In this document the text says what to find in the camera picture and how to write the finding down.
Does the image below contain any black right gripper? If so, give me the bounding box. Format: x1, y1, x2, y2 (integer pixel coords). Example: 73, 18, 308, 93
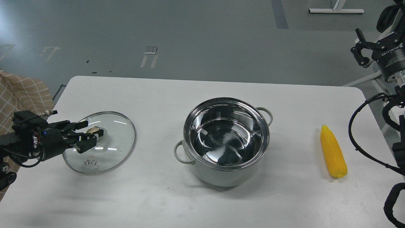
350, 28, 404, 83

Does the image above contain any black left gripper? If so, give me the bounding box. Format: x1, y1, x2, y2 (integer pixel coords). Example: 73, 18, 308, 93
12, 111, 97, 161

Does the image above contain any glass pot lid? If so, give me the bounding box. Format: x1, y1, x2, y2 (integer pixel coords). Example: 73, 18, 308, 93
62, 111, 136, 175

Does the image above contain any yellow corn cob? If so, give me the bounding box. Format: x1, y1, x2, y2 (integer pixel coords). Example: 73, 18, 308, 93
320, 124, 348, 179

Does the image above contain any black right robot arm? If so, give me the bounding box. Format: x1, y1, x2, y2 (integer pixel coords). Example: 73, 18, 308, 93
196, 28, 403, 228

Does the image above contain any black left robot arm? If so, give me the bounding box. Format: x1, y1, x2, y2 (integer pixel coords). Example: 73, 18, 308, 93
0, 110, 104, 190

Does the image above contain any grey steel pot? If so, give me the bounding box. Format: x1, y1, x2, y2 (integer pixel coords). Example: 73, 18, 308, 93
174, 97, 274, 187

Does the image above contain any white table leg base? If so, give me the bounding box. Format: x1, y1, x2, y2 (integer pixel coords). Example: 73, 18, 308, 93
308, 0, 365, 15

